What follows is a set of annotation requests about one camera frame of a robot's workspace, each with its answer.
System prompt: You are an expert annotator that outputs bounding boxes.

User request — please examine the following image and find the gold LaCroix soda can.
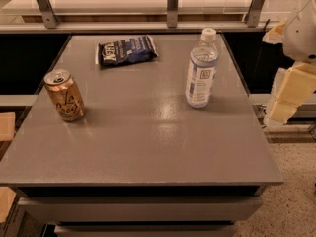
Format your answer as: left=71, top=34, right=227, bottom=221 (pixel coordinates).
left=44, top=69, right=86, bottom=122

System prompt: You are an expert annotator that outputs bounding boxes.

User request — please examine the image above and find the blue chip bag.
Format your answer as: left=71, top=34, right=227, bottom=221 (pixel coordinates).
left=95, top=35, right=158, bottom=67

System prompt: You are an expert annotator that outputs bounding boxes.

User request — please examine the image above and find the grey cabinet drawer front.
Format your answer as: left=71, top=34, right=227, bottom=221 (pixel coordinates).
left=19, top=197, right=263, bottom=222

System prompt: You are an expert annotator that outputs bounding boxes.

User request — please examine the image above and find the left metal frame bracket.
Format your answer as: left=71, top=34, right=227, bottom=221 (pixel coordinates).
left=36, top=0, right=58, bottom=29

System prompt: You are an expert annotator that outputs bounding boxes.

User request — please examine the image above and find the clear plastic water bottle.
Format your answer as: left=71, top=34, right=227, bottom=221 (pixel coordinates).
left=185, top=28, right=219, bottom=108

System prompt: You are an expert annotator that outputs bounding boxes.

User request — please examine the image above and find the metal frame bracket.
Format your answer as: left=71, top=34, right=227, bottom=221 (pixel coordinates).
left=245, top=0, right=265, bottom=28
left=167, top=0, right=179, bottom=28
left=36, top=0, right=58, bottom=29

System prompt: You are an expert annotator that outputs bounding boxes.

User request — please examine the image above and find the right metal frame bracket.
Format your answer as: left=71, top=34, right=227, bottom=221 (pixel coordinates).
left=245, top=0, right=265, bottom=28

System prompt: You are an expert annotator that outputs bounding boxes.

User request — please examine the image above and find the middle metal frame bracket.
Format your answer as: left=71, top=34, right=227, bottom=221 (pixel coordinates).
left=167, top=0, right=179, bottom=28

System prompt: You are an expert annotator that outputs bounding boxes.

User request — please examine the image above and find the lower grey drawer front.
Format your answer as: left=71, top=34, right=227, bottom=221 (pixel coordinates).
left=54, top=225, right=235, bottom=237

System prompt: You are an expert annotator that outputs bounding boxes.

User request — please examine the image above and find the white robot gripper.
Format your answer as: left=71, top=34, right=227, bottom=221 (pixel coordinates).
left=262, top=0, right=316, bottom=124

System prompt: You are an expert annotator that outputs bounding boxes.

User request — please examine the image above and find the tan cardboard box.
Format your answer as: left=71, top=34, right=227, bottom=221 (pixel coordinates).
left=0, top=112, right=16, bottom=141

